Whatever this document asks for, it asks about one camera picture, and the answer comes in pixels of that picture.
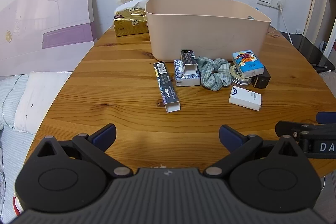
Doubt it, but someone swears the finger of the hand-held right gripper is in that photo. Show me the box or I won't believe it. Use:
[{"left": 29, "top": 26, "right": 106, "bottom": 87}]
[
  {"left": 275, "top": 121, "right": 336, "bottom": 141},
  {"left": 316, "top": 112, "right": 336, "bottom": 125}
]

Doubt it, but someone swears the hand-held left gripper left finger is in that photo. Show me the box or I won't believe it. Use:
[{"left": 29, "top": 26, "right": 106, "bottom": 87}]
[{"left": 35, "top": 123, "right": 133, "bottom": 179}]

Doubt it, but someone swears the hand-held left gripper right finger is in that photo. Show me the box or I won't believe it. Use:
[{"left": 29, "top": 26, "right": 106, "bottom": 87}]
[{"left": 204, "top": 124, "right": 300, "bottom": 179}]

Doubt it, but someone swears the beige cloth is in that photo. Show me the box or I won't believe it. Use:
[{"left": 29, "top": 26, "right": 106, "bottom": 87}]
[{"left": 318, "top": 70, "right": 336, "bottom": 100}]

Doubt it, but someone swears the white flat box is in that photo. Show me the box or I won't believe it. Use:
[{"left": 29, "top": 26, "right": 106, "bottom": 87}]
[{"left": 228, "top": 86, "right": 262, "bottom": 111}]

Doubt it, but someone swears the dark brown small box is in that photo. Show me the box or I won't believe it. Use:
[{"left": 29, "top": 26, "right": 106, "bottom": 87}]
[{"left": 251, "top": 66, "right": 271, "bottom": 89}]

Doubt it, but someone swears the round metal tin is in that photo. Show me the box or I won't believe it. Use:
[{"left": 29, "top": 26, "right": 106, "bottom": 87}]
[{"left": 228, "top": 65, "right": 253, "bottom": 88}]

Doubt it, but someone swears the green checked cloth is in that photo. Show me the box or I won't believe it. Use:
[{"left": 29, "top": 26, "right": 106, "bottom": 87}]
[{"left": 197, "top": 56, "right": 233, "bottom": 91}]

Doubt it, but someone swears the blue white patterned box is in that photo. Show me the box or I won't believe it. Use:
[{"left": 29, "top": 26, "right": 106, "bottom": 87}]
[{"left": 174, "top": 59, "right": 201, "bottom": 87}]

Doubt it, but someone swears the black glass side table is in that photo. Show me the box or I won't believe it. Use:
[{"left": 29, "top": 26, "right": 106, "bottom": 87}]
[{"left": 278, "top": 31, "right": 336, "bottom": 73}]

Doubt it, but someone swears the white pillow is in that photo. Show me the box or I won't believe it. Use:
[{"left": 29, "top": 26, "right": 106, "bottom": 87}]
[{"left": 14, "top": 71, "right": 73, "bottom": 134}]

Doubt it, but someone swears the colourful blue tissue packet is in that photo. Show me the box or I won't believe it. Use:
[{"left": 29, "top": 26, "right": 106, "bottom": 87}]
[{"left": 232, "top": 50, "right": 265, "bottom": 80}]

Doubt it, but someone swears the long black carton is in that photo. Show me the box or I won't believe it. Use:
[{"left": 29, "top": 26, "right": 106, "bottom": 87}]
[{"left": 153, "top": 62, "right": 181, "bottom": 113}]

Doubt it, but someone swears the small dark open carton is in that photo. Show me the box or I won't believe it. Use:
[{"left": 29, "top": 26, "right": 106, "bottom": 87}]
[{"left": 180, "top": 49, "right": 198, "bottom": 75}]

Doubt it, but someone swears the light blue quilt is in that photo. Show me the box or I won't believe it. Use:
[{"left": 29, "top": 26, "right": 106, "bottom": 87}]
[{"left": 0, "top": 74, "right": 30, "bottom": 130}]

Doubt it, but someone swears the beige plastic storage bin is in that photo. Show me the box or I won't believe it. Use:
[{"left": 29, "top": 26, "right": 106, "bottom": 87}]
[{"left": 145, "top": 0, "right": 272, "bottom": 62}]

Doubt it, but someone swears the gold tissue box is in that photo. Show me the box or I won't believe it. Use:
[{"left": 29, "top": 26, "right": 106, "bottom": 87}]
[{"left": 113, "top": 0, "right": 150, "bottom": 38}]

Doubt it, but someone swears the light wooden shelf unit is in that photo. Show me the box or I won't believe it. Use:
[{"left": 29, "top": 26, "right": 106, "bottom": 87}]
[{"left": 305, "top": 0, "right": 336, "bottom": 57}]

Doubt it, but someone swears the purple white headboard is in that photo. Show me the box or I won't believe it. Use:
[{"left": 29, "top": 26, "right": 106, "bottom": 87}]
[{"left": 0, "top": 0, "right": 99, "bottom": 75}]

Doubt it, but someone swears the white plug with cable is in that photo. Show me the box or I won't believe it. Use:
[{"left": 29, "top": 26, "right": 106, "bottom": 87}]
[{"left": 277, "top": 1, "right": 294, "bottom": 44}]

